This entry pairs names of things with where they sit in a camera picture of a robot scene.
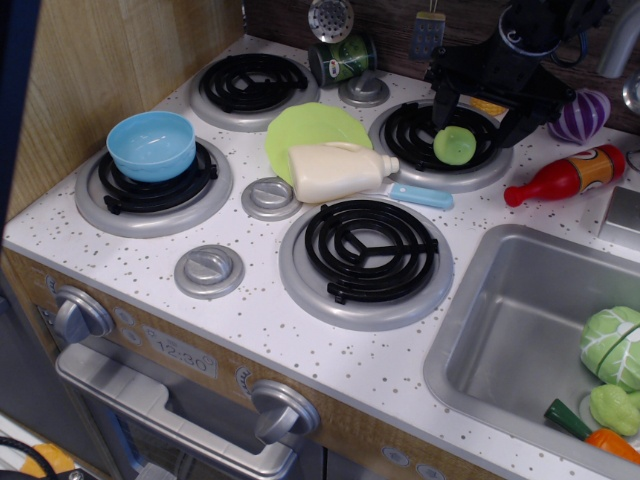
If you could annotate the purple striped toy onion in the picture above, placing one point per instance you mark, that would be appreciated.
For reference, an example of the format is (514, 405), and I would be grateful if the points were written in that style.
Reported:
(582, 118)

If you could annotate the front left stove burner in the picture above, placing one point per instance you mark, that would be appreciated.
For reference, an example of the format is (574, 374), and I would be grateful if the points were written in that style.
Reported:
(119, 205)

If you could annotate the left silver oven dial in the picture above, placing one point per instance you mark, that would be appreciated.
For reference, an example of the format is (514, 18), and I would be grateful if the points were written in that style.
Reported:
(80, 316)

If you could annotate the silver stovetop knob front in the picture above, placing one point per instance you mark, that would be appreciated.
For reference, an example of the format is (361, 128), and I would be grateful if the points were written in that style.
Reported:
(209, 272)

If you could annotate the yellow toy corn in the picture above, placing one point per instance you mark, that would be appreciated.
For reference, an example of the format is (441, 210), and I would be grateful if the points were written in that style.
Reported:
(487, 107)

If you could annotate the hanging silver strainer ladle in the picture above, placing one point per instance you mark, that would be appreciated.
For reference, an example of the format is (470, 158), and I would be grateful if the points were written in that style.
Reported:
(331, 21)

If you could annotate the blue handled toy knife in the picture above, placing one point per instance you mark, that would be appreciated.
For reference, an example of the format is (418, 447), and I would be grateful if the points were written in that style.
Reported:
(415, 195)

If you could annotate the silver toy faucet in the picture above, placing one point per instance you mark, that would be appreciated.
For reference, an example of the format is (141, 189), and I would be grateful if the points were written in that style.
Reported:
(624, 37)

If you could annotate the light blue plastic bowl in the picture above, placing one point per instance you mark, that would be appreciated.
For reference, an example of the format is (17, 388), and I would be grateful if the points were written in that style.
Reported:
(152, 146)

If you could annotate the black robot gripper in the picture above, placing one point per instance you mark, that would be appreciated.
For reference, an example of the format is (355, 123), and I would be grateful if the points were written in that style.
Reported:
(505, 69)

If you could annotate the cream toy milk jug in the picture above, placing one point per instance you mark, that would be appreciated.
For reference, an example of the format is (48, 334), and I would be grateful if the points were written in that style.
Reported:
(334, 170)

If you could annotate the silver oven door handle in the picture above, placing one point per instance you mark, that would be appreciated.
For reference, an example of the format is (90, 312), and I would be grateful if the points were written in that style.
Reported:
(172, 446)

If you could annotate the silver toy sink basin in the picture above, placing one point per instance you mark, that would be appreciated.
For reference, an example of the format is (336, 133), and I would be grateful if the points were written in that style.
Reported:
(509, 342)

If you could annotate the hanging silver slotted spatula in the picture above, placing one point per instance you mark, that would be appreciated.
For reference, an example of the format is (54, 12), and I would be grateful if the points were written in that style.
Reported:
(428, 32)

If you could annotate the front right stove burner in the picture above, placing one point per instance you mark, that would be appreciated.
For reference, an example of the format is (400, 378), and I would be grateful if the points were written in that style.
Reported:
(366, 265)

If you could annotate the silver stovetop knob middle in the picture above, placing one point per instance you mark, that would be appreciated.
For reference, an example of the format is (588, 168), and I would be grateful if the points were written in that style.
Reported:
(270, 199)

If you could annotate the right silver oven dial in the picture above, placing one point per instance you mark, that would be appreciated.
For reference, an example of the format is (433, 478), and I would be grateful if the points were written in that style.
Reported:
(282, 411)

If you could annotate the silver oven dial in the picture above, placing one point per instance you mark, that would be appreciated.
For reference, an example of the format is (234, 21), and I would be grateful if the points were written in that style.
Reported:
(282, 411)
(80, 316)

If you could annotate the yellow object on floor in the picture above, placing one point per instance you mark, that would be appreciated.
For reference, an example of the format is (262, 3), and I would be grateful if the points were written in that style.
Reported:
(57, 459)

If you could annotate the small green toy vegetable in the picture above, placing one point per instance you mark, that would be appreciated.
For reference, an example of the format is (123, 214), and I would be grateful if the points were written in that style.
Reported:
(614, 408)

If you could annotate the light green plastic plate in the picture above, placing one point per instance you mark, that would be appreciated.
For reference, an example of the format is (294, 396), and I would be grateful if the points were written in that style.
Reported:
(309, 123)

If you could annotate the back left stove burner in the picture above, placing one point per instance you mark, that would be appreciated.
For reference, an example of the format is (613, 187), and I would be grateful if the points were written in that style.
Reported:
(245, 92)

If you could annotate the orange toy carrot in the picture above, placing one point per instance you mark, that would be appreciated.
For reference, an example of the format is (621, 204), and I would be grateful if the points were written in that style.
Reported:
(603, 439)

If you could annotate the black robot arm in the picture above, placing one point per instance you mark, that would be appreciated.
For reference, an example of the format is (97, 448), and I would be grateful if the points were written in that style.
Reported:
(582, 16)

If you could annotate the red toy ketchup bottle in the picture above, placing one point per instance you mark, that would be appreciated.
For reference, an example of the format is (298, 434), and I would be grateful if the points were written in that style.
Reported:
(571, 176)

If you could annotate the silver stovetop knob back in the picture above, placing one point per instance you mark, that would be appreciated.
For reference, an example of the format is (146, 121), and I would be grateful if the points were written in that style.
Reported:
(366, 91)

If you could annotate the green toy food can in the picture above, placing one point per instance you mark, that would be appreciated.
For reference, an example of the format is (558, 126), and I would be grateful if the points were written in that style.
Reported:
(333, 63)

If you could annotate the green toy cabbage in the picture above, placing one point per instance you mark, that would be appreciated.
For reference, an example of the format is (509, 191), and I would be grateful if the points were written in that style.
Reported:
(609, 347)

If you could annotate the back right stove burner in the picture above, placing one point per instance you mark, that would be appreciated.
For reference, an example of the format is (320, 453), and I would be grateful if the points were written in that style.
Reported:
(406, 132)

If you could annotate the silver stovetop knob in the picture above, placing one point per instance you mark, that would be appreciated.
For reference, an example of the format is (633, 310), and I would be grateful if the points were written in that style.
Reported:
(366, 91)
(209, 272)
(270, 199)

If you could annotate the stove burner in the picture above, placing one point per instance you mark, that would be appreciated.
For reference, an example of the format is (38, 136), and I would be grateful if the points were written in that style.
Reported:
(366, 265)
(406, 132)
(119, 205)
(245, 92)

